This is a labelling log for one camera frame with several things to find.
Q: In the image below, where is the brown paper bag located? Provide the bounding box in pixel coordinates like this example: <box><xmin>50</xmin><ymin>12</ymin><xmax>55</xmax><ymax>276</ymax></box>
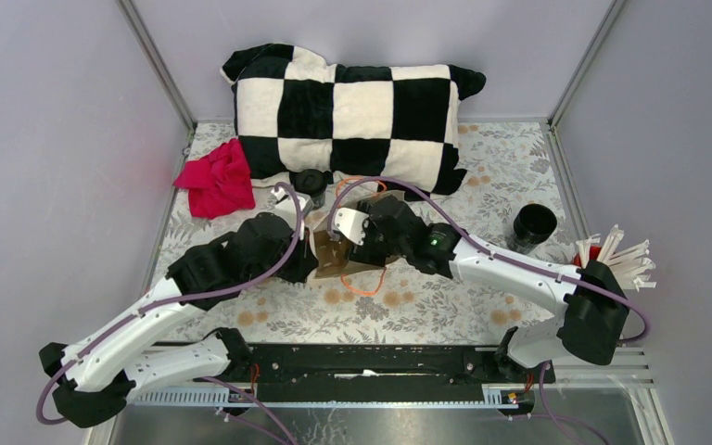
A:
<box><xmin>306</xmin><ymin>176</ymin><xmax>401</xmax><ymax>297</ymax></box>

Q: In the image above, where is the black printed coffee cup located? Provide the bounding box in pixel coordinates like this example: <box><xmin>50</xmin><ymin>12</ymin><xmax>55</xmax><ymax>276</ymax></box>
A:
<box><xmin>310</xmin><ymin>192</ymin><xmax>325</xmax><ymax>210</ymax></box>

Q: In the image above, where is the black coffee cup lid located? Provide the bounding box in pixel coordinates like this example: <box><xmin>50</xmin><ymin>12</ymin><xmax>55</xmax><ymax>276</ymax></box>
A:
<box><xmin>292</xmin><ymin>169</ymin><xmax>332</xmax><ymax>197</ymax></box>

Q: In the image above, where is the stack of black cups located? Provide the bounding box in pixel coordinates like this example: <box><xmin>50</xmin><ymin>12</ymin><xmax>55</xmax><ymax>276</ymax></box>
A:
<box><xmin>507</xmin><ymin>203</ymin><xmax>557</xmax><ymax>254</ymax></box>

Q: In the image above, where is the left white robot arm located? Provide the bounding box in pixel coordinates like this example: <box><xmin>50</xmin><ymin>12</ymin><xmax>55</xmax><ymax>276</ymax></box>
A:
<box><xmin>39</xmin><ymin>212</ymin><xmax>318</xmax><ymax>428</ymax></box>

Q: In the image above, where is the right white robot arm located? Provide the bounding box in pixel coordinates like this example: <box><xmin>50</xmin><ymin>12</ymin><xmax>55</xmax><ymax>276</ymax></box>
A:
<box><xmin>332</xmin><ymin>197</ymin><xmax>629</xmax><ymax>382</ymax></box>

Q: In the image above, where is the black white checkered pillow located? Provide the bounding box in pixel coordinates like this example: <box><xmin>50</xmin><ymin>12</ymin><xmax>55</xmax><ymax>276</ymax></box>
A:
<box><xmin>220</xmin><ymin>44</ymin><xmax>487</xmax><ymax>195</ymax></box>

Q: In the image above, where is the pink cloth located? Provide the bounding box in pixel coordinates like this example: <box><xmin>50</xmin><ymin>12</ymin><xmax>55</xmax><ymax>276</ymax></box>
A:
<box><xmin>173</xmin><ymin>138</ymin><xmax>255</xmax><ymax>220</ymax></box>

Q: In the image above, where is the floral table mat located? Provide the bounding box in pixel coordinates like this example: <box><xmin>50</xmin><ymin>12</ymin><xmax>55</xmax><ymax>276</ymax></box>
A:
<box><xmin>149</xmin><ymin>121</ymin><xmax>603</xmax><ymax>347</ymax></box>

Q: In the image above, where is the white wrapped straws bundle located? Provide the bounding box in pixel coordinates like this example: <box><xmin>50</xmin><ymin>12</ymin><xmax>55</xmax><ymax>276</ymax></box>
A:
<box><xmin>575</xmin><ymin>224</ymin><xmax>656</xmax><ymax>291</ymax></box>

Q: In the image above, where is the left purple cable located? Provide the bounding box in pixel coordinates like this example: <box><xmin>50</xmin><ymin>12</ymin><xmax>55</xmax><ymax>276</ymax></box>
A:
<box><xmin>35</xmin><ymin>181</ymin><xmax>305</xmax><ymax>445</ymax></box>

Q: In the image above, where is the purple cable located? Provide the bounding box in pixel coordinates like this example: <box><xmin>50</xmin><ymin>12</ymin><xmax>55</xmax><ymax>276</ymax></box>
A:
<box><xmin>326</xmin><ymin>176</ymin><xmax>652</xmax><ymax>445</ymax></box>
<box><xmin>35</xmin><ymin>181</ymin><xmax>305</xmax><ymax>445</ymax></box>

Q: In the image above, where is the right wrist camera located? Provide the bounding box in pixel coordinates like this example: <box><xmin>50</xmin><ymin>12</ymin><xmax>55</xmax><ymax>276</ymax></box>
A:
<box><xmin>333</xmin><ymin>207</ymin><xmax>369</xmax><ymax>246</ymax></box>

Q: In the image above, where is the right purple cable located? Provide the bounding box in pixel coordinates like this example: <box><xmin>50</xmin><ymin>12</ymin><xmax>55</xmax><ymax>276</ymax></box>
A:
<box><xmin>326</xmin><ymin>176</ymin><xmax>652</xmax><ymax>445</ymax></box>

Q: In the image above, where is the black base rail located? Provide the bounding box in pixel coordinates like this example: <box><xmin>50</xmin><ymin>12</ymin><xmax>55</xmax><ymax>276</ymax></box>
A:
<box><xmin>210</xmin><ymin>328</ymin><xmax>555</xmax><ymax>403</ymax></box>

